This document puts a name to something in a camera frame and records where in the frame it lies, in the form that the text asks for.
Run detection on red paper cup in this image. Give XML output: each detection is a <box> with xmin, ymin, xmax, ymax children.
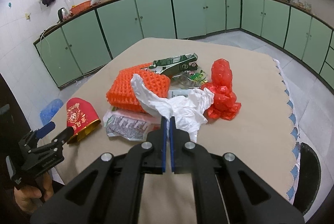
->
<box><xmin>66</xmin><ymin>97</ymin><xmax>101</xmax><ymax>144</ymax></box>

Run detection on white plastic bag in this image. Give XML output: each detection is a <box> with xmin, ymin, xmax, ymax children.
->
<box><xmin>141</xmin><ymin>88</ymin><xmax>214</xmax><ymax>142</ymax></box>

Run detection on red plastic bag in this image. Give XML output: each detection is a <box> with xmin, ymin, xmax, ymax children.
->
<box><xmin>201</xmin><ymin>58</ymin><xmax>241</xmax><ymax>120</ymax></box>

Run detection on orange foam fruit net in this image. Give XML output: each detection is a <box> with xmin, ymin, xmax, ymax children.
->
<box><xmin>106</xmin><ymin>62</ymin><xmax>170</xmax><ymax>113</ymax></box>

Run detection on green lower kitchen cabinets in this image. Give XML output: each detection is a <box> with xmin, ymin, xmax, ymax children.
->
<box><xmin>33</xmin><ymin>0</ymin><xmax>333</xmax><ymax>89</ymax></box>

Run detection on black trash bin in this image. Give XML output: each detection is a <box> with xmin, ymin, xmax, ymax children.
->
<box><xmin>293</xmin><ymin>143</ymin><xmax>321</xmax><ymax>215</ymax></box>

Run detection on person's left hand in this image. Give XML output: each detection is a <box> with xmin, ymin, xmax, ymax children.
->
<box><xmin>14</xmin><ymin>173</ymin><xmax>54</xmax><ymax>214</ymax></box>

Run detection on blue plastic bag on floor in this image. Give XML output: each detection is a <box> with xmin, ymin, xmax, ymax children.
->
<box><xmin>40</xmin><ymin>99</ymin><xmax>63</xmax><ymax>126</ymax></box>

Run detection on pink printed wrapper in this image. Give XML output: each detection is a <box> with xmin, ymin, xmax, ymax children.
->
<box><xmin>103</xmin><ymin>107</ymin><xmax>160</xmax><ymax>142</ymax></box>

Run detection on green clear candy wrapper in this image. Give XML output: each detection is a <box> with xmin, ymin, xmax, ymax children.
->
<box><xmin>171</xmin><ymin>68</ymin><xmax>208</xmax><ymax>89</ymax></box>

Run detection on green flattened carton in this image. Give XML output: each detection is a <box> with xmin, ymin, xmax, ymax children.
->
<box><xmin>145</xmin><ymin>53</ymin><xmax>198</xmax><ymax>76</ymax></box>

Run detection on electric kettle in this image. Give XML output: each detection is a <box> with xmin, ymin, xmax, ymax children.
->
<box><xmin>57</xmin><ymin>8</ymin><xmax>69</xmax><ymax>22</ymax></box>

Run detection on orange plastic basket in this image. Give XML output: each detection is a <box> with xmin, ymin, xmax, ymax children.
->
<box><xmin>70</xmin><ymin>0</ymin><xmax>92</xmax><ymax>15</ymax></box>

